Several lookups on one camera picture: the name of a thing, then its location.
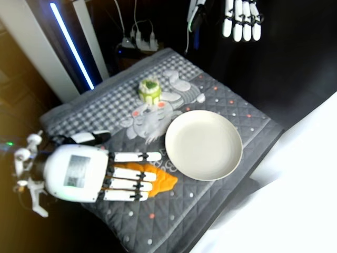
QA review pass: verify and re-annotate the round cream plate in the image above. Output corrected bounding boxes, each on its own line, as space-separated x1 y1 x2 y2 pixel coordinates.
164 110 243 182

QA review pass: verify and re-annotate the orange croissant bread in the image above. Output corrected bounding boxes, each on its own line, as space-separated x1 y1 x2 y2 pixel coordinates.
105 162 179 199

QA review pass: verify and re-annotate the blue light strip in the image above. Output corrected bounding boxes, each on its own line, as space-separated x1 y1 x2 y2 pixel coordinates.
49 2 95 91

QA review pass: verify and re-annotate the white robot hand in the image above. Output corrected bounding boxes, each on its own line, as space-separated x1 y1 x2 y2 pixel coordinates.
186 0 262 43
43 130 163 204

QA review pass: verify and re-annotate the white power strip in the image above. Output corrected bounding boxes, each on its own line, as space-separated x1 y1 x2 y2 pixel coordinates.
120 28 160 52

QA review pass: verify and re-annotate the white cable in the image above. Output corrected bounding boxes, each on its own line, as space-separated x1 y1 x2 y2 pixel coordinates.
130 0 155 40
113 0 126 40

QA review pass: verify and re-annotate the white pillar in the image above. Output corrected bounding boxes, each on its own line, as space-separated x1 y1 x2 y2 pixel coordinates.
0 0 110 103

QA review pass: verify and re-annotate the green and white toy cake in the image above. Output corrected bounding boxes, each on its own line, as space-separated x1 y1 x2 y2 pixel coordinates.
137 76 162 106

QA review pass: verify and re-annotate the grey quilt with bear print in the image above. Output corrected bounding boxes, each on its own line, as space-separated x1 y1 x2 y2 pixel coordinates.
39 47 285 253

